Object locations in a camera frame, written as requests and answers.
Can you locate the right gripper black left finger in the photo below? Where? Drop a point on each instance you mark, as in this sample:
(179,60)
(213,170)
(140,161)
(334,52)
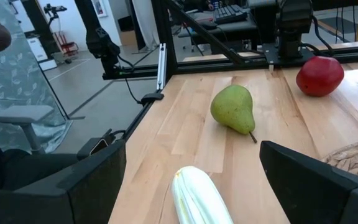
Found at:
(73,202)

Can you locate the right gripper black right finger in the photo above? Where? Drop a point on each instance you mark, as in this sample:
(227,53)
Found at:
(322,199)

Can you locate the red pomegranate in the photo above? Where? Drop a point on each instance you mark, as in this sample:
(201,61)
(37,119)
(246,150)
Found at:
(320,76)

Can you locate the pale green celery bunch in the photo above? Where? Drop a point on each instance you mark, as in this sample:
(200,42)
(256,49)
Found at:
(197,199)

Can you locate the green pear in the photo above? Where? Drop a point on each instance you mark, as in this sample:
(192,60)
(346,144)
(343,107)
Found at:
(233,109)

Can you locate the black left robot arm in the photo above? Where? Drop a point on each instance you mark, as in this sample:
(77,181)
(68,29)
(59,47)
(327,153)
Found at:
(294,18)

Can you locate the black table edge clamp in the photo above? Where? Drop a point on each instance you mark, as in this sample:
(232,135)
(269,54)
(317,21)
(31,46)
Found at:
(152,97)

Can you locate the leaf patterned partition screen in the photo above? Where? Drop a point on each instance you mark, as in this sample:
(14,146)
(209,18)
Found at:
(26,77)

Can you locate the red metal cart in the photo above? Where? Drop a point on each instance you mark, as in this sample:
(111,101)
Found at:
(68,46)

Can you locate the white storage box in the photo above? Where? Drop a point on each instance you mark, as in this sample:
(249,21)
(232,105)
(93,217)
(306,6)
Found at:
(37,49)

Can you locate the silver light bar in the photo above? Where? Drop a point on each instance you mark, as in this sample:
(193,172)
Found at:
(161,67)

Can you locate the black pillar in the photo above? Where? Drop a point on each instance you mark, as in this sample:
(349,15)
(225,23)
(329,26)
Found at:
(39,25)

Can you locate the grey desk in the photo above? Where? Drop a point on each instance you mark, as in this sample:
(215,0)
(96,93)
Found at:
(235,29)

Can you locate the black keyboard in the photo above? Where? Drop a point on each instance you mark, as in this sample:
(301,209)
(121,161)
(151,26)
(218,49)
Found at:
(228,14)

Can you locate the black computer mouse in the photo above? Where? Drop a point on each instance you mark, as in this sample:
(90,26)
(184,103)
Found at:
(209,25)

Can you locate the black articulated mount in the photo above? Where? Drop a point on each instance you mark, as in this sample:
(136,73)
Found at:
(101,43)

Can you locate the black camera tripod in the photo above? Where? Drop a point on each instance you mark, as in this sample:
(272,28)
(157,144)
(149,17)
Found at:
(54,8)

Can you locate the black aluminium table frame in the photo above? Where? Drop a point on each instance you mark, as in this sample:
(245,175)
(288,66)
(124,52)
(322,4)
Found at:
(166,31)

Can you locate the framed wall picture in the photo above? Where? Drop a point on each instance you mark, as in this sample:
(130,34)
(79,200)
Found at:
(99,7)

